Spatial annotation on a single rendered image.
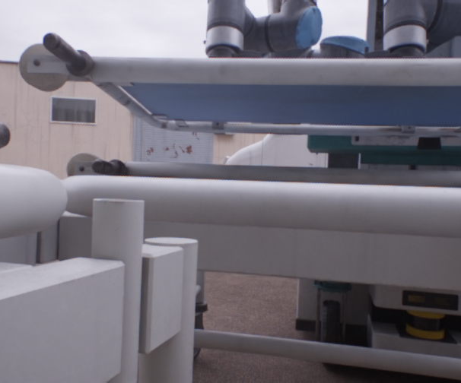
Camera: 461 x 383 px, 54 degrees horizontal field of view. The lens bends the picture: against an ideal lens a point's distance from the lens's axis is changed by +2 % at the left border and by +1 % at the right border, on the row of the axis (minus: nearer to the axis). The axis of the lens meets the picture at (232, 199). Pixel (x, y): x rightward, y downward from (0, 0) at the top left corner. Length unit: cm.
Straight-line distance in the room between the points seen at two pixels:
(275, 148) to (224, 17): 682
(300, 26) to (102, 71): 62
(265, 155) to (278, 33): 673
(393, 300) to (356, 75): 76
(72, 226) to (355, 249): 35
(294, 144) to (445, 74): 728
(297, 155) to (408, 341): 673
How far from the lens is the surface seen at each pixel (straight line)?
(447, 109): 90
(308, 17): 116
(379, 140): 134
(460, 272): 55
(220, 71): 63
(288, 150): 788
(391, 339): 129
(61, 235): 63
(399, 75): 64
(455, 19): 121
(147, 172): 78
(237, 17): 113
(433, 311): 129
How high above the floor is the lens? 49
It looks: 1 degrees down
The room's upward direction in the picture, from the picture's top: 2 degrees clockwise
